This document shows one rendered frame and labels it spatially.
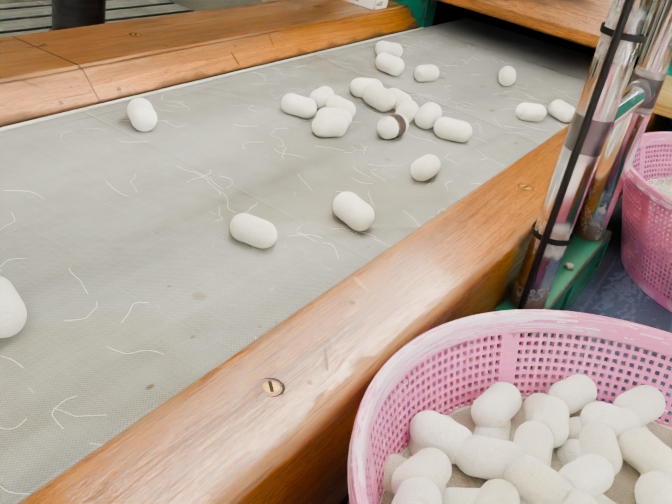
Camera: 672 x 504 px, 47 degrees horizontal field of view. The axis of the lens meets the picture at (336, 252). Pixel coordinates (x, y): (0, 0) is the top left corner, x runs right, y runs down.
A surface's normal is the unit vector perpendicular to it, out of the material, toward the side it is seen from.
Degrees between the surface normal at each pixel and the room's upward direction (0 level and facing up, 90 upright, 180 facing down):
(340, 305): 0
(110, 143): 0
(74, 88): 45
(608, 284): 0
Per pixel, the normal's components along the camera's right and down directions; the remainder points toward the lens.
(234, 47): 0.71, -0.32
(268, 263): 0.18, -0.85
